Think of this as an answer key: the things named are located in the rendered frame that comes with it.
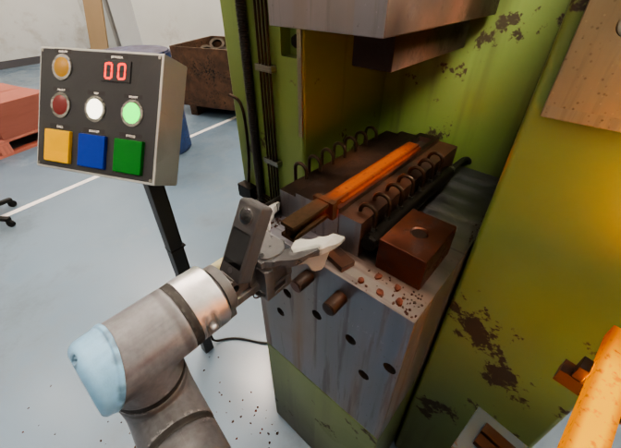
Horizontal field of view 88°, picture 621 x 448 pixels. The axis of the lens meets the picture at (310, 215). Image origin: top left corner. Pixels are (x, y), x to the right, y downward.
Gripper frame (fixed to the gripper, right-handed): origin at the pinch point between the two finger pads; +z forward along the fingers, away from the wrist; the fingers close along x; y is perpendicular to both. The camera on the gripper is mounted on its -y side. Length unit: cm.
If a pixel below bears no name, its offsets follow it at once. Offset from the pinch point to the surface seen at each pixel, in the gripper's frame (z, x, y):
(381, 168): 21.2, 0.9, -0.8
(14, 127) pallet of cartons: 1, -363, 78
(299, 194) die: 4.7, -6.9, 1.0
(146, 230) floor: 18, -159, 100
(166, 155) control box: -4.8, -39.3, -0.3
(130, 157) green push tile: -11.2, -42.8, -1.0
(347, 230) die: 4.6, 4.7, 3.6
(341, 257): 1.6, 6.0, 7.3
